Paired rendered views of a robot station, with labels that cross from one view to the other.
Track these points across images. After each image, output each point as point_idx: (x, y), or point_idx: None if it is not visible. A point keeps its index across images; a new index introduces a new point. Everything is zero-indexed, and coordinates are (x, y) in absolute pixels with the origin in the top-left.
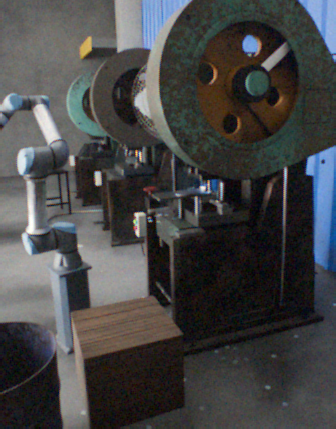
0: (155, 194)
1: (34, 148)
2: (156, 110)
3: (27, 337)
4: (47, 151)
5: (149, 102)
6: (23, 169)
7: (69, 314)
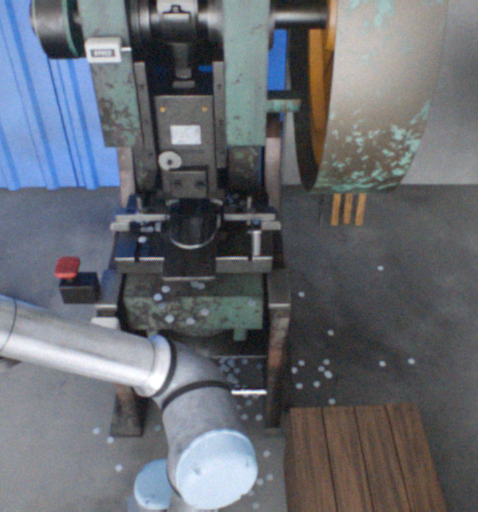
0: (171, 273)
1: (217, 426)
2: (378, 145)
3: None
4: (228, 398)
5: (343, 131)
6: (246, 489)
7: None
